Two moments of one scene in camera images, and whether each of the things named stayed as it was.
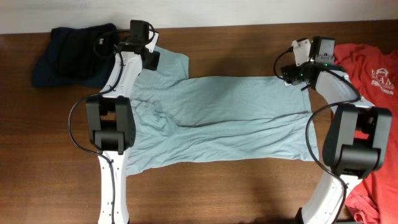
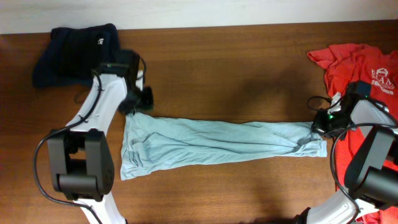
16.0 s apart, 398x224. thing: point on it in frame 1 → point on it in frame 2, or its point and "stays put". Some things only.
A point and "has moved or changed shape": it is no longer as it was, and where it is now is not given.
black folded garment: (85, 51) stays put
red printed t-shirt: (374, 200) stays put
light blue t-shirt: (181, 121) has moved or changed shape
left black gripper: (153, 65) → (147, 105)
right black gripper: (290, 74) → (317, 124)
